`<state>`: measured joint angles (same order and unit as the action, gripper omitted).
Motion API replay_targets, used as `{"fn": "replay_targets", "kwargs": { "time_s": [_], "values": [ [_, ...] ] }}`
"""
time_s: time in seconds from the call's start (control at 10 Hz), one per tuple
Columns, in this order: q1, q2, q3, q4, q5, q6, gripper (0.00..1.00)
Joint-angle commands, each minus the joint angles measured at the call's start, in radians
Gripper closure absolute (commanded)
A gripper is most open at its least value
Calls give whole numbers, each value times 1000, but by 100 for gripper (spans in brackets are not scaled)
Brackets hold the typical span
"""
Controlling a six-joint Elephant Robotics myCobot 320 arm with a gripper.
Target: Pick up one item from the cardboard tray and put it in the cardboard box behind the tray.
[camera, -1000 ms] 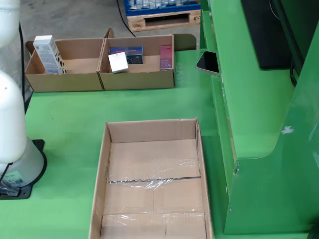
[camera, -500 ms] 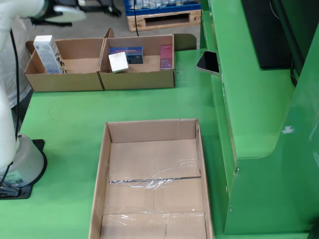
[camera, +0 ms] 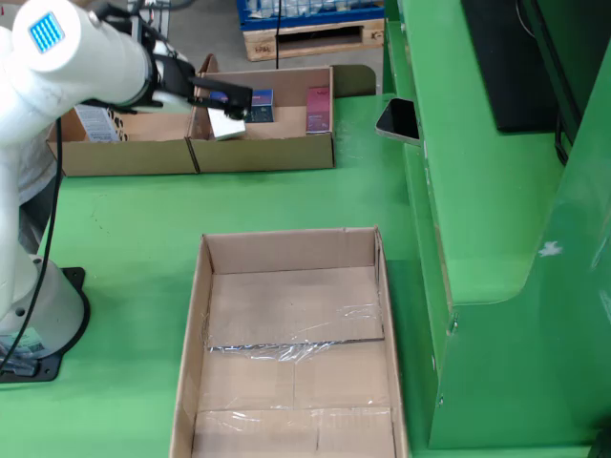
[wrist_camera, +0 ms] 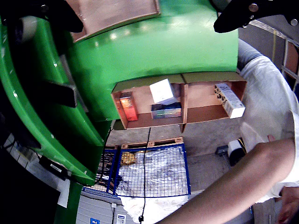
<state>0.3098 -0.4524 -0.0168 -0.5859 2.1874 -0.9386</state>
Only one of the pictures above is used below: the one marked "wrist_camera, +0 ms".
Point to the white grey box device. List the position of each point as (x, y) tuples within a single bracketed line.
[(236, 151)]

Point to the black flat screen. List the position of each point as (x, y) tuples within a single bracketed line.
[(23, 198)]

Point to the wooden pallet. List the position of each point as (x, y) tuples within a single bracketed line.
[(111, 147), (151, 142)]

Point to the pink product box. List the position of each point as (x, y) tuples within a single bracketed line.
[(128, 107)]

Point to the open brown cardboard box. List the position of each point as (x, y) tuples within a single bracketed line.
[(144, 116), (210, 109)]

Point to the yellow black striped bumper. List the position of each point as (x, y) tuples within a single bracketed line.
[(241, 144)]

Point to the green metal workstation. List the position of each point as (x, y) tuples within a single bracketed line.
[(58, 105)]

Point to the person bare forearm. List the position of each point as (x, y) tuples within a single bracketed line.
[(233, 186)]

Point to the beige tape roll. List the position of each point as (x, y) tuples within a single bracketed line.
[(26, 29)]

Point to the person hand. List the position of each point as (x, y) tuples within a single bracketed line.
[(288, 205)]

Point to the white leopard print box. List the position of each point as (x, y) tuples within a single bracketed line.
[(230, 100)]

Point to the large flat cardboard tray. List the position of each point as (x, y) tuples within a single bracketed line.
[(112, 16)]

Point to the blue product box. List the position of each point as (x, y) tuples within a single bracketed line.
[(165, 112)]

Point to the black smartphone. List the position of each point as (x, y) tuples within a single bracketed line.
[(63, 93)]

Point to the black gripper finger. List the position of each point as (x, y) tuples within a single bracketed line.
[(233, 18), (58, 16)]

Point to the white plastic sheet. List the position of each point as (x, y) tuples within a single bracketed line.
[(149, 207)]

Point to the black scraper tool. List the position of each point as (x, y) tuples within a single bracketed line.
[(222, 150)]

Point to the white product box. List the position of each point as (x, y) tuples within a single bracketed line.
[(162, 92)]

